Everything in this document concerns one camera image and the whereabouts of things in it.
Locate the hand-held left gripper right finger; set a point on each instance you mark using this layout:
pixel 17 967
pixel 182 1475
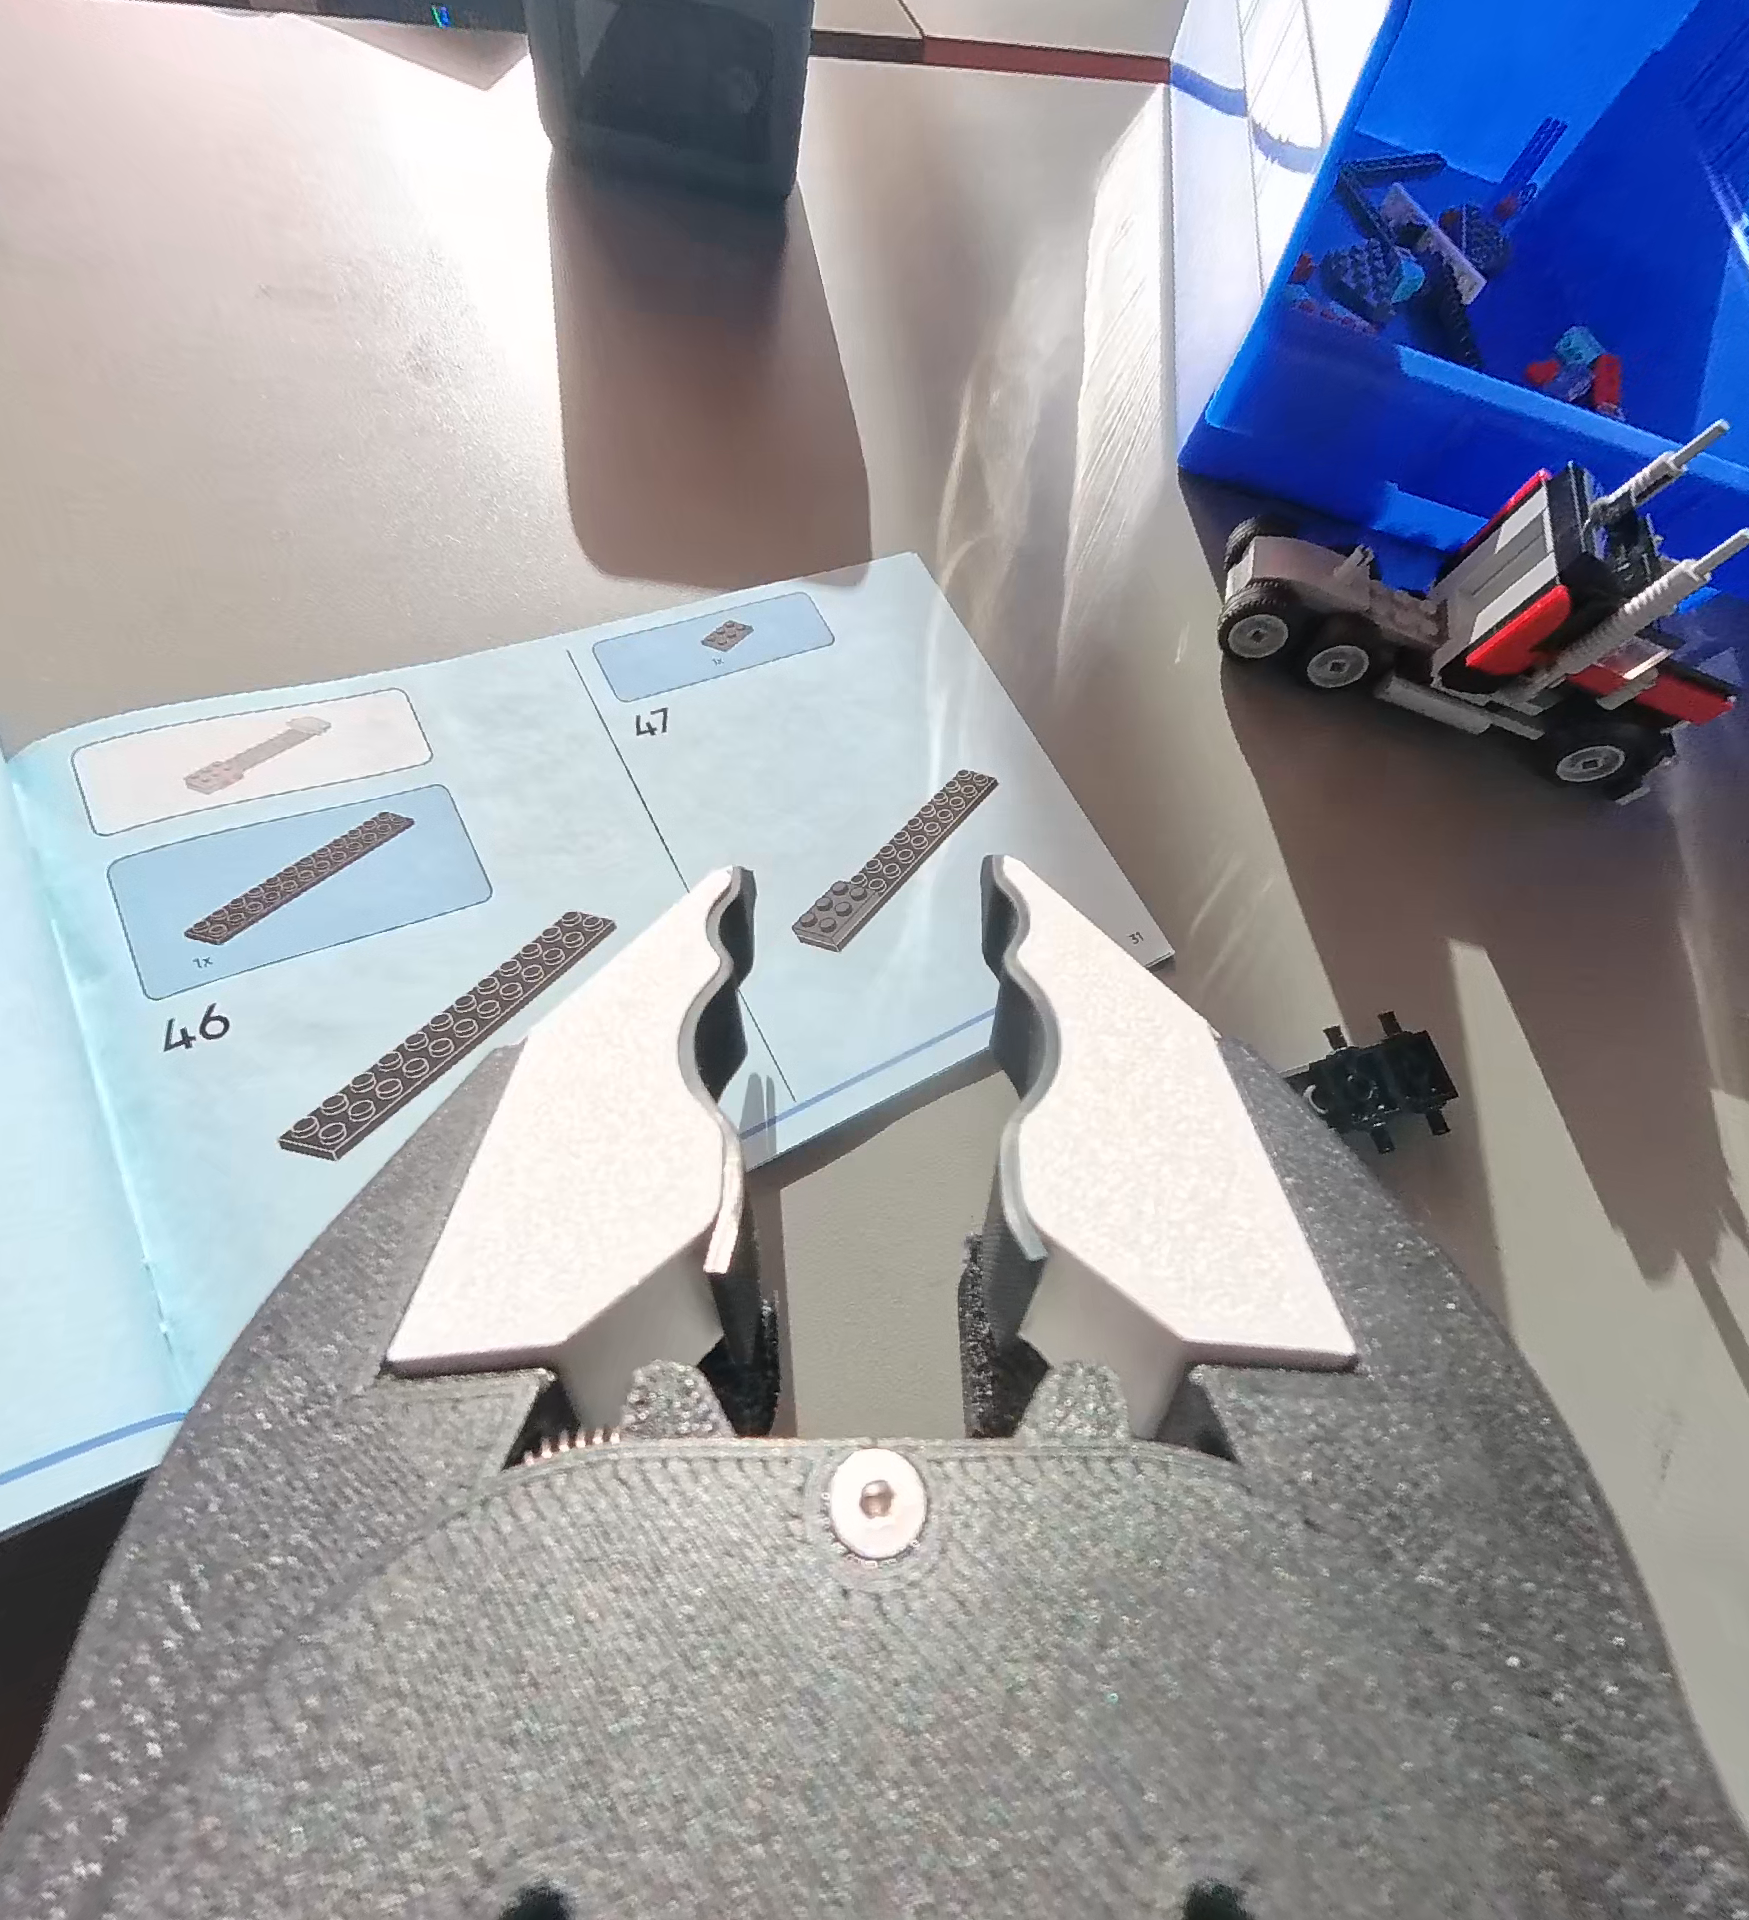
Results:
pixel 1173 1199

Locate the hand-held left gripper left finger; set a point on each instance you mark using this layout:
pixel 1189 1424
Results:
pixel 575 1199

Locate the grey desk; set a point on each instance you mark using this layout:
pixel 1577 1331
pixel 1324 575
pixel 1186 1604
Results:
pixel 289 375

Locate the small black brick piece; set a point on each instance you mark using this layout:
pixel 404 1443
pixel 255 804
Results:
pixel 1377 1080

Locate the light blue instruction booklet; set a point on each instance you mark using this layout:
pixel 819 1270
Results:
pixel 514 750

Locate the red black toy brick truck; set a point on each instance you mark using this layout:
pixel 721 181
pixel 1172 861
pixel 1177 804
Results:
pixel 1503 585

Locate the blue plastic parts bin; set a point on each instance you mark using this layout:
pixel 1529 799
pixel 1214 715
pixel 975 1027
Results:
pixel 1294 436

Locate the pile of toy bricks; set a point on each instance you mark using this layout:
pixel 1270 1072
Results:
pixel 1390 270

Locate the black cube device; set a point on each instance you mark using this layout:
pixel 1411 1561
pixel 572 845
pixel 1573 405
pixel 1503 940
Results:
pixel 663 90

